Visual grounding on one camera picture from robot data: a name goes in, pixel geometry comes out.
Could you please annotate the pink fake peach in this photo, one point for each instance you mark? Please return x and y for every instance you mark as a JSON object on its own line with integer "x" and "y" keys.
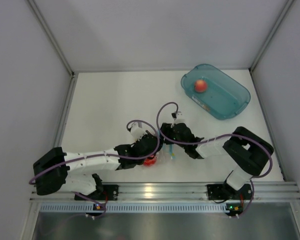
{"x": 200, "y": 86}

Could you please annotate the clear zip top bag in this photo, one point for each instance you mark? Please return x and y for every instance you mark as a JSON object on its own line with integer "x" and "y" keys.
{"x": 165, "y": 155}

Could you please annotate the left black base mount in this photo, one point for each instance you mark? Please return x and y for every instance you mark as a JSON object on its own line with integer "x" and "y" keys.
{"x": 110, "y": 192}

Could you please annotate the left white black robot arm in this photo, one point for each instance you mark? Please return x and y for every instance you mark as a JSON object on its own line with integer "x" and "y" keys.
{"x": 58, "y": 170}

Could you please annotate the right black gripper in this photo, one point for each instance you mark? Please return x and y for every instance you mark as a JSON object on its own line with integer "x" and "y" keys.
{"x": 166, "y": 129}

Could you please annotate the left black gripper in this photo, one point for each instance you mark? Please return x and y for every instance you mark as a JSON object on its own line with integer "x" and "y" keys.
{"x": 144, "y": 136}

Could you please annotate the red fake tomato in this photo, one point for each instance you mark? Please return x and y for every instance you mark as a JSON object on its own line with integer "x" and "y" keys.
{"x": 150, "y": 161}

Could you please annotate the aluminium mounting rail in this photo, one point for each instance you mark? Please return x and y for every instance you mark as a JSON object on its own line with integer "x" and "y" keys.
{"x": 276, "y": 191}

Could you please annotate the slotted cable duct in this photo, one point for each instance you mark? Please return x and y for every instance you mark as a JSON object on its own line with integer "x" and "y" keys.
{"x": 117, "y": 207}

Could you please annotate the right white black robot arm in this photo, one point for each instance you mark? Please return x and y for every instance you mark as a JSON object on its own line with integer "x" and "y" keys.
{"x": 250, "y": 152}

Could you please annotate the teal plastic bin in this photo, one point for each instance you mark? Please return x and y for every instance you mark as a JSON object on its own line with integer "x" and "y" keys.
{"x": 224, "y": 98}

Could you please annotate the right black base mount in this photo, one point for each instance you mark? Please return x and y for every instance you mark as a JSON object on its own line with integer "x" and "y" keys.
{"x": 217, "y": 193}

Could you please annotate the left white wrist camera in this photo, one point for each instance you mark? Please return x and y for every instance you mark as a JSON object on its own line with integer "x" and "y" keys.
{"x": 137, "y": 130}

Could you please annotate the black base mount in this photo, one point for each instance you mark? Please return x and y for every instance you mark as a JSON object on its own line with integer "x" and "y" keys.
{"x": 217, "y": 193}
{"x": 110, "y": 192}

